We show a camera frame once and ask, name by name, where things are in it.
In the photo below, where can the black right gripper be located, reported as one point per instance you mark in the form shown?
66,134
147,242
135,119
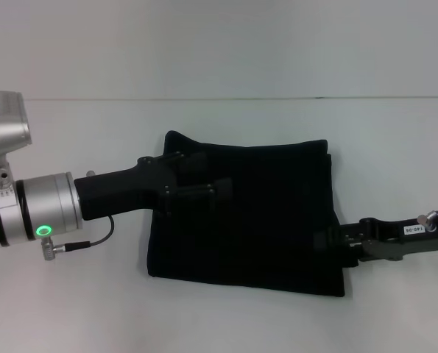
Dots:
402,235

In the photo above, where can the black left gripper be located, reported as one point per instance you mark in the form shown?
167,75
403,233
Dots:
123,191

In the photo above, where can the black shirt with FREE print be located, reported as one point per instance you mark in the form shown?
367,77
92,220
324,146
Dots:
270,220

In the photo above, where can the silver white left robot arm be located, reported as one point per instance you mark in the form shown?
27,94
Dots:
38,209

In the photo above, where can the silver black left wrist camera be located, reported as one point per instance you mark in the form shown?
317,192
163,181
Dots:
3,125

